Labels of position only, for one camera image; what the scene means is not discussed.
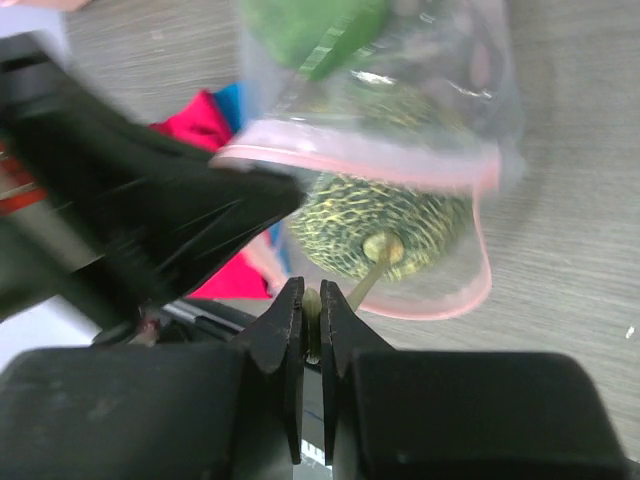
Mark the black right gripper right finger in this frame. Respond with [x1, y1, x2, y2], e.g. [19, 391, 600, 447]
[320, 281, 630, 479]

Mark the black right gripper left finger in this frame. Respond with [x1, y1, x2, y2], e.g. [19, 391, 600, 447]
[1, 278, 304, 479]

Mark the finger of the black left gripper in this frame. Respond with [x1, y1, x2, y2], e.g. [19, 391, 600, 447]
[1, 54, 303, 320]

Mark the green netted fake melon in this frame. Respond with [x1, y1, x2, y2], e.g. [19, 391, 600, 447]
[287, 82, 474, 365]

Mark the clear zip top bag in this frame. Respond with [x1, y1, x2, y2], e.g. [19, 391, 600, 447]
[213, 1, 524, 320]

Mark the green fake lettuce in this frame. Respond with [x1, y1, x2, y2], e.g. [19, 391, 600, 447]
[239, 0, 390, 81]

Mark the red folded cloth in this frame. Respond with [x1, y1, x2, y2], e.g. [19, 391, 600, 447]
[149, 88, 274, 301]

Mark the blue folded cloth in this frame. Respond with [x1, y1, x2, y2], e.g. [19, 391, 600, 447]
[213, 82, 289, 271]

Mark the pink compartment tray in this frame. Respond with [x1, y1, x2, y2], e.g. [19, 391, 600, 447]
[1, 0, 91, 12]

